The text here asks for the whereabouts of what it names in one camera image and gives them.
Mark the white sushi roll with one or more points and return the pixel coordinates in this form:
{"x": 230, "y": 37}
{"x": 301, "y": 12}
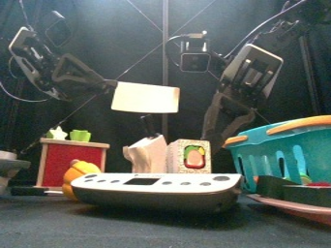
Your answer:
{"x": 190, "y": 156}

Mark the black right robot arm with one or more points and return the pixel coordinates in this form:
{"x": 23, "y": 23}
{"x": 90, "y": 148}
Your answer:
{"x": 302, "y": 13}

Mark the dark nori sushi piece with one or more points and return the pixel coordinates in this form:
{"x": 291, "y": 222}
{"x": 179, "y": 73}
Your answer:
{"x": 309, "y": 195}
{"x": 274, "y": 187}

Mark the white star shape block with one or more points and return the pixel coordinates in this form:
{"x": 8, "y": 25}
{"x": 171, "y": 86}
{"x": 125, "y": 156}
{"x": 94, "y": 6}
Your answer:
{"x": 58, "y": 133}

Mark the green shape block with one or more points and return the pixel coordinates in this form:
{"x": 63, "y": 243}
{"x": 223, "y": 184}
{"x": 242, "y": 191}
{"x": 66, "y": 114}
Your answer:
{"x": 81, "y": 135}

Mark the orange toy food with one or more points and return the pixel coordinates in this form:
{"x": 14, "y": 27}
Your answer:
{"x": 258, "y": 179}

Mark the green toy food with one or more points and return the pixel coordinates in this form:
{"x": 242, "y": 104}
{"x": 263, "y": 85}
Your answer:
{"x": 305, "y": 177}

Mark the wooden shape box red side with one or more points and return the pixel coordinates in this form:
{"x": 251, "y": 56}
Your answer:
{"x": 71, "y": 163}

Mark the white toy knife block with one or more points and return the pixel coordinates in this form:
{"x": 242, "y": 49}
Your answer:
{"x": 146, "y": 156}

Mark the orange toy fruit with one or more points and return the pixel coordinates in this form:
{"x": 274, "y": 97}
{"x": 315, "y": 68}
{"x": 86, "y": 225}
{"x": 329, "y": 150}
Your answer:
{"x": 79, "y": 171}

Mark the round metal toy pot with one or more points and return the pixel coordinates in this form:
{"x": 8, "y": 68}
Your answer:
{"x": 12, "y": 166}

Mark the white toy kitchen scale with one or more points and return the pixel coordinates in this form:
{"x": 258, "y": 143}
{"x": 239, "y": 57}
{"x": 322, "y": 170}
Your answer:
{"x": 155, "y": 192}

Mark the pink plastic tray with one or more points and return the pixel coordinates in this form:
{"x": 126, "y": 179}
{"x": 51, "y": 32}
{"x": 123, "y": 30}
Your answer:
{"x": 298, "y": 210}

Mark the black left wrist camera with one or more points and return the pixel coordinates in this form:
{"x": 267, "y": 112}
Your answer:
{"x": 57, "y": 29}

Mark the vertical metal frame pole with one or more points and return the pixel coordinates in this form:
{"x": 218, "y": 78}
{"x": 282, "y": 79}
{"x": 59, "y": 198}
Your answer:
{"x": 165, "y": 80}

